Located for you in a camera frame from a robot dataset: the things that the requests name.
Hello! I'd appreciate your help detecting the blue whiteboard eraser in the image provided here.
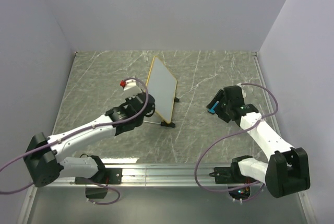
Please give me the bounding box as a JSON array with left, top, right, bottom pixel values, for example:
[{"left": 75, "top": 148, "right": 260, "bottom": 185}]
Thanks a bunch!
[{"left": 207, "top": 101, "right": 219, "bottom": 114}]

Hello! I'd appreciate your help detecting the yellow framed whiteboard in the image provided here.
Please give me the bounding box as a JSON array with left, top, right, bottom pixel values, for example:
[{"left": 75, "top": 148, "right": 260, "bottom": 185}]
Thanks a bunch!
[{"left": 146, "top": 56, "right": 177, "bottom": 124}]

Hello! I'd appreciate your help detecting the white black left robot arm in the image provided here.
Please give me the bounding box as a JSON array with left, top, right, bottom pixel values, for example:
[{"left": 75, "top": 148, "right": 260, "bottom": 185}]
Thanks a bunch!
[{"left": 23, "top": 92, "right": 155, "bottom": 187}]

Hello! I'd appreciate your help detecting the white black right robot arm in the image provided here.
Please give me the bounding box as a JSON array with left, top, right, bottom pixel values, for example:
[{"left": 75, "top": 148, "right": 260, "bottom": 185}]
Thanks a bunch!
[{"left": 207, "top": 86, "right": 311, "bottom": 198}]

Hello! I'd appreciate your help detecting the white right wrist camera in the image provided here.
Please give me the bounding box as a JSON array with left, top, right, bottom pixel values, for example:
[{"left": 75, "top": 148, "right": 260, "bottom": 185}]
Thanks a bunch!
[{"left": 241, "top": 87, "right": 247, "bottom": 98}]

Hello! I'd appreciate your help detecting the aluminium right side rail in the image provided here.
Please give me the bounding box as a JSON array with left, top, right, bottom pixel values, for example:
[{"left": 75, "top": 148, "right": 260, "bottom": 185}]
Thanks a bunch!
[{"left": 252, "top": 52, "right": 291, "bottom": 153}]

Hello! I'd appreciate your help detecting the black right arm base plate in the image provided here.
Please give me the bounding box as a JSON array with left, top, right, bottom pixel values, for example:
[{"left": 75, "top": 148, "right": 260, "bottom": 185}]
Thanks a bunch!
[{"left": 211, "top": 167, "right": 244, "bottom": 184}]

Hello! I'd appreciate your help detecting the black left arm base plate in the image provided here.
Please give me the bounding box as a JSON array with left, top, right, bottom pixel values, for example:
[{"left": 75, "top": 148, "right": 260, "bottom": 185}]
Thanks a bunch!
[{"left": 74, "top": 168, "right": 123, "bottom": 185}]

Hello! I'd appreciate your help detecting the aluminium front rail frame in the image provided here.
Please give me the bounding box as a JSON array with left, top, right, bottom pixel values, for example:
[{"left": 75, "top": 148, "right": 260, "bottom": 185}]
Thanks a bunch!
[{"left": 18, "top": 163, "right": 316, "bottom": 223}]

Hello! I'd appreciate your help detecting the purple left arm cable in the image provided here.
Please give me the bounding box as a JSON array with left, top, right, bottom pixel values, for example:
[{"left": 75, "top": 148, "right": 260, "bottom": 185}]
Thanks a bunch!
[{"left": 0, "top": 77, "right": 149, "bottom": 205}]

